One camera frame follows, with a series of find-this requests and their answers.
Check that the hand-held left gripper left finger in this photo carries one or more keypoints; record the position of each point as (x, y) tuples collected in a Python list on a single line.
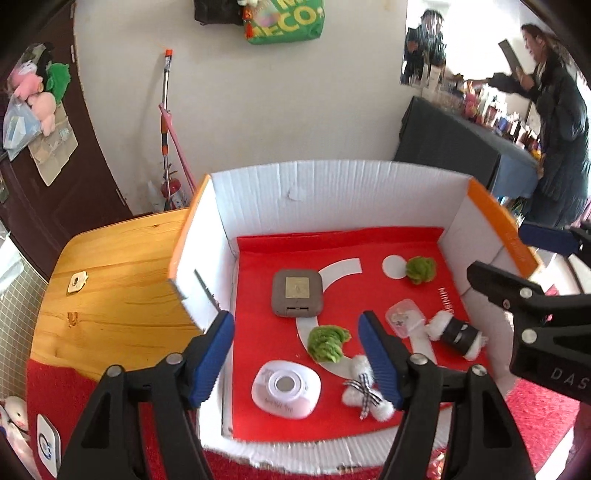
[(212, 360)]

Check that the white pink round case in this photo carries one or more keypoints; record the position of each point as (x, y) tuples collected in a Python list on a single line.
[(286, 387)]

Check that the metal broom stick orange tip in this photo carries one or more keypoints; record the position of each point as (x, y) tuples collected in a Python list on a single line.
[(166, 92)]

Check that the black board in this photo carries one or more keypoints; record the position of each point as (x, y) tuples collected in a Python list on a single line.
[(511, 57)]

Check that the brown paper bag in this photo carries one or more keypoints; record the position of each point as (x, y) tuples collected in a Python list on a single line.
[(53, 152)]

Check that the red tablecloth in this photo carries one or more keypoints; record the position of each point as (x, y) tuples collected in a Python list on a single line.
[(540, 424)]

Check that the black plush toy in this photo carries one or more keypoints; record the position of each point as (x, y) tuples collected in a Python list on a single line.
[(40, 55)]

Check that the red fire extinguisher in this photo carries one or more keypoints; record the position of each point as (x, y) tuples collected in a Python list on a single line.
[(174, 191)]

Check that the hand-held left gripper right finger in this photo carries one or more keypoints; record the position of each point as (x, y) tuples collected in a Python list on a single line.
[(376, 360)]

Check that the black white plush roll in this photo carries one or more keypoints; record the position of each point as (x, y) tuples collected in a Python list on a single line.
[(455, 332)]

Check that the grey square device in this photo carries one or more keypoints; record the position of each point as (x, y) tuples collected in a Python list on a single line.
[(281, 295)]

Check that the white blue card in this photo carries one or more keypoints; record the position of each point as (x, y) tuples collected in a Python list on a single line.
[(47, 443)]

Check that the green plush toy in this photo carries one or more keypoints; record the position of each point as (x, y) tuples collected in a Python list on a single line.
[(59, 81)]

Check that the white cardboard box red bottom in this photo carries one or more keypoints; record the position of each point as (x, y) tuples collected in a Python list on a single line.
[(332, 198)]

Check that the dark cloth covered table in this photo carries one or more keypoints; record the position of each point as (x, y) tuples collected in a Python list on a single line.
[(443, 143)]

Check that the wooden table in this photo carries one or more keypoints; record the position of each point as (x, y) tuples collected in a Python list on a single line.
[(115, 300)]

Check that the green fluffy scrunchie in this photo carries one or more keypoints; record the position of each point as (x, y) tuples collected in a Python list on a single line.
[(420, 270), (328, 344)]

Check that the black bag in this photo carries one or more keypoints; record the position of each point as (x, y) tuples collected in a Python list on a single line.
[(217, 11)]

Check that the small clear plastic box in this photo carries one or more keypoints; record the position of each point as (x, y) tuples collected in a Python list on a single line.
[(404, 316)]

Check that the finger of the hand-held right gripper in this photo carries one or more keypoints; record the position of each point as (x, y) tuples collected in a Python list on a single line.
[(545, 236), (503, 286)]

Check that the clear plastic bag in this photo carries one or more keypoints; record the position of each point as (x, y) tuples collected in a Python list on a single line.
[(18, 129)]

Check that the dark brown door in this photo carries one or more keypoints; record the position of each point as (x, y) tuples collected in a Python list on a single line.
[(92, 152)]

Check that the white plush bunny plaid bow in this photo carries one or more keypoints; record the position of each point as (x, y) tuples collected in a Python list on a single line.
[(355, 397)]

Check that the green shopping bag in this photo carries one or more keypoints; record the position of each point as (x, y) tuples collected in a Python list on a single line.
[(286, 23)]

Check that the pink pig plush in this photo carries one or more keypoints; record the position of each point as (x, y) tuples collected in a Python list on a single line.
[(14, 410), (25, 78), (44, 108)]

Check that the row of assorted goods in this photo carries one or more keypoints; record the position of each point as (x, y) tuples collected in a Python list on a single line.
[(489, 110)]

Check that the small yellowish trinket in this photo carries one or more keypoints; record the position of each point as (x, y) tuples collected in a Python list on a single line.
[(77, 282)]

